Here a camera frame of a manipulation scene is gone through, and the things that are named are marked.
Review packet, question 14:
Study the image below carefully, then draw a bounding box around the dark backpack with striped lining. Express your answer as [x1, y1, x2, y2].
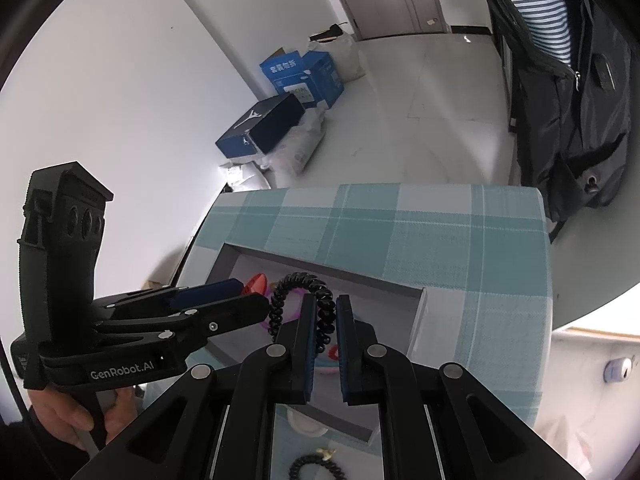
[487, 0, 633, 244]

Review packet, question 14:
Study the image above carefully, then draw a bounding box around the black beaded bracelet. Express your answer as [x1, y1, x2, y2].
[289, 450, 346, 480]

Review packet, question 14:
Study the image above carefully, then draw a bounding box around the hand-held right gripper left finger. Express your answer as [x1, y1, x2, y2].
[70, 292, 321, 480]

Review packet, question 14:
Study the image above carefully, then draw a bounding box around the teal checked tablecloth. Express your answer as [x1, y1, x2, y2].
[175, 184, 553, 480]

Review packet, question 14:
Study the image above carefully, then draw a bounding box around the blue cardboard carton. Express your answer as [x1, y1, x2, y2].
[259, 49, 346, 109]

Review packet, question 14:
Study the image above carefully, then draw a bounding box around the white round compact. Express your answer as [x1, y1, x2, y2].
[289, 402, 327, 436]

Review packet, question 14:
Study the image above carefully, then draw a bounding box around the white plastic bag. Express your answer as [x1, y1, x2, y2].
[260, 107, 328, 177]
[309, 24, 367, 84]

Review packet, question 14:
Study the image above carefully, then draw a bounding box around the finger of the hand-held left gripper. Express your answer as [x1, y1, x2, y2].
[92, 279, 246, 321]
[94, 293, 269, 362]

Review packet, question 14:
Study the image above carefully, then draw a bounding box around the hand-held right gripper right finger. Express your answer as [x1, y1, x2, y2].
[336, 294, 571, 480]

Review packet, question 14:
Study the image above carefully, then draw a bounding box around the person's left hand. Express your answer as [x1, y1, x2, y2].
[27, 386, 139, 453]

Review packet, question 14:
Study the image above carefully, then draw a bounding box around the grey cardboard box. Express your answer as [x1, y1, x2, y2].
[177, 242, 430, 446]

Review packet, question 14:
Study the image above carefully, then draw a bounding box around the small white wall device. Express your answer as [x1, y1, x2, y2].
[602, 357, 632, 384]

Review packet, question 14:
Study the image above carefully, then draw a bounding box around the dark blue shoe box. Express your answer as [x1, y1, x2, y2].
[215, 92, 307, 159]

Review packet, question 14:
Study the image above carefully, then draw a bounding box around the black spiral hair tie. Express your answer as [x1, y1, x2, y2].
[268, 271, 336, 353]

